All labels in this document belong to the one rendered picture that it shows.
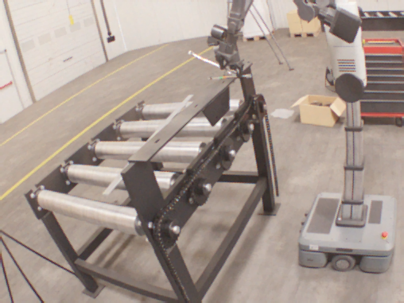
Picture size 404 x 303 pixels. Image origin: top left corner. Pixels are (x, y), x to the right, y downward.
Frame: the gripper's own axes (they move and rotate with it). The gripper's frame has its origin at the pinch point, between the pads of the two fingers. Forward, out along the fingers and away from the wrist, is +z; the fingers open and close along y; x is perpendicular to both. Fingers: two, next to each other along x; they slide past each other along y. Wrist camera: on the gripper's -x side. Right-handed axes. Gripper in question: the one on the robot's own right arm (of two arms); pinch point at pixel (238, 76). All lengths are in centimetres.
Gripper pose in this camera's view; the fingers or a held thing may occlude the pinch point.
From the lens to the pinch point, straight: 188.0
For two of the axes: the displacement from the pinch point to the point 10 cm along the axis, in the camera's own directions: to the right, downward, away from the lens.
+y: -4.3, 4.9, -7.6
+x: 8.8, 0.1, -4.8
